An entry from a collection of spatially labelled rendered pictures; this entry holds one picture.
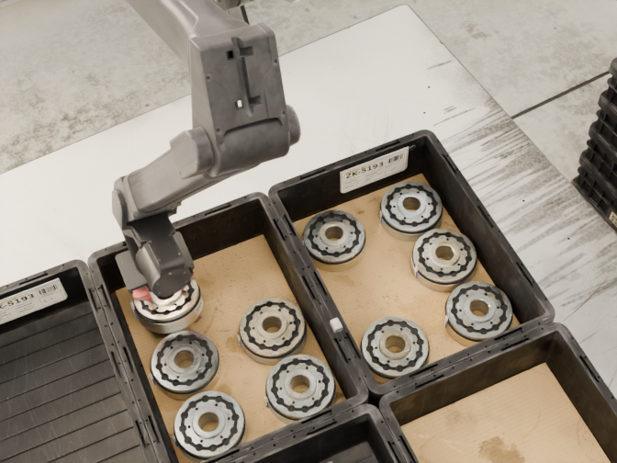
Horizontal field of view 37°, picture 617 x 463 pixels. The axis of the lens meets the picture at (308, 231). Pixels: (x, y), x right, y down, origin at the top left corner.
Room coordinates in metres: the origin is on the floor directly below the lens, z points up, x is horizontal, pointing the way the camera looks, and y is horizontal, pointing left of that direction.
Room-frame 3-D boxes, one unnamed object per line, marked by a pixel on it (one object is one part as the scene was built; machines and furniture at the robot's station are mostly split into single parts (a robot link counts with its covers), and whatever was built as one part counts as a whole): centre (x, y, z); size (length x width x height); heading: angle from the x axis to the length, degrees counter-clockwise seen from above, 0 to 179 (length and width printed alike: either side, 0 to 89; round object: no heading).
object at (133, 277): (0.73, 0.23, 1.00); 0.10 x 0.07 x 0.07; 111
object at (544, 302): (0.75, -0.14, 0.92); 0.40 x 0.30 x 0.02; 21
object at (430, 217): (0.88, -0.17, 0.86); 0.10 x 0.10 x 0.01
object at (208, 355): (0.62, 0.20, 0.86); 0.10 x 0.10 x 0.01
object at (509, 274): (0.75, -0.14, 0.87); 0.40 x 0.30 x 0.11; 21
